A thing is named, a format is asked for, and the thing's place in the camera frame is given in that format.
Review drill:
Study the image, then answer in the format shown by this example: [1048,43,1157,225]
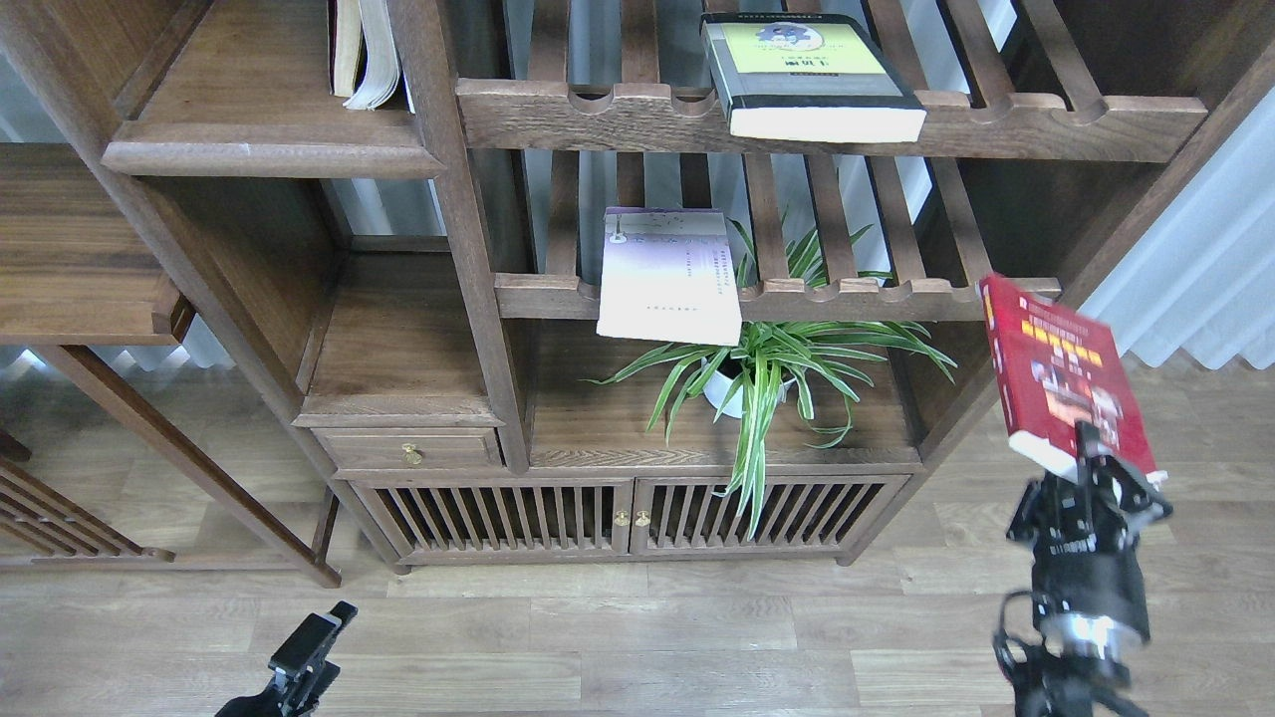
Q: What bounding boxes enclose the brass cabinet door knobs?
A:
[612,510,652,528]

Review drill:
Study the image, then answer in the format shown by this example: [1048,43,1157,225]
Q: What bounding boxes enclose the upright books on shelf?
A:
[326,1,402,111]

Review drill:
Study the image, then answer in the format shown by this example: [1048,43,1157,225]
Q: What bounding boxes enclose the dark wooden bookshelf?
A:
[3,1,1272,573]

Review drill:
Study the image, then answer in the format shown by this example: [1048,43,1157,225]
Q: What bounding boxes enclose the green spider plant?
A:
[588,204,958,538]

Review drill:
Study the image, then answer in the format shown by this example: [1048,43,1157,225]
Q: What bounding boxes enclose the red book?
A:
[978,273,1167,485]

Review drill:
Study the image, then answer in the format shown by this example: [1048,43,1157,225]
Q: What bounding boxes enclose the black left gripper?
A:
[215,600,357,717]

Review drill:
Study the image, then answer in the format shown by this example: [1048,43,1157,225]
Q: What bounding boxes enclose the pale purple book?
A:
[597,207,741,347]

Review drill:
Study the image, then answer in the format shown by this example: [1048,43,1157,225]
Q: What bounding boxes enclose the wooden side table left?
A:
[1,142,340,589]

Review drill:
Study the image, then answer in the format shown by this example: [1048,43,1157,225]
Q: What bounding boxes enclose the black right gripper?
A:
[1007,418,1173,643]

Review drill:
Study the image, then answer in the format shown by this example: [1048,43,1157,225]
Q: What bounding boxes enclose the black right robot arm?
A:
[992,422,1173,716]

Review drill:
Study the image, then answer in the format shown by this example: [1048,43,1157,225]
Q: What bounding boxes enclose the white curtain right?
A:
[1081,94,1274,370]

